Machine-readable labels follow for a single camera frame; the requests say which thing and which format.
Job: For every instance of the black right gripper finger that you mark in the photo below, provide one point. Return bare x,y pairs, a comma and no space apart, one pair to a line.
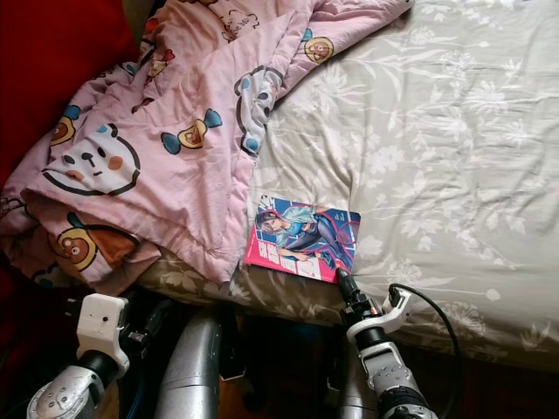
345,284

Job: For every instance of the colourful anime cover book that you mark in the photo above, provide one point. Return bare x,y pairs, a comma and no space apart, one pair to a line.
301,236

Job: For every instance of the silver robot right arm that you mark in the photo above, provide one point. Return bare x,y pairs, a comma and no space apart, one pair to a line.
393,380

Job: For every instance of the silver robot left leg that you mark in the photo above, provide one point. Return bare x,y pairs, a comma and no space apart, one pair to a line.
192,375

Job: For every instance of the silver robot leg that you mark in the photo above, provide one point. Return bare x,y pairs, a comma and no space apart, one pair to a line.
349,397
192,375

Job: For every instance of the silver robot right leg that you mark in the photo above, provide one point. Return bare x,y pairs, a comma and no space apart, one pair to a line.
349,397

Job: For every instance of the bed with beige floral sheet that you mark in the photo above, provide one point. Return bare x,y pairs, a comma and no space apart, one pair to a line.
454,131

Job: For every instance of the pink cartoon print blanket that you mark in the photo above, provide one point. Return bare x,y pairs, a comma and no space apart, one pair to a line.
192,113

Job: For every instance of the red covered foam cushion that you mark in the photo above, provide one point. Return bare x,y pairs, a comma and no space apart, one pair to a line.
44,87

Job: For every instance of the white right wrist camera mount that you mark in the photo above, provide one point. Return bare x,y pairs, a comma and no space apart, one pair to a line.
397,305

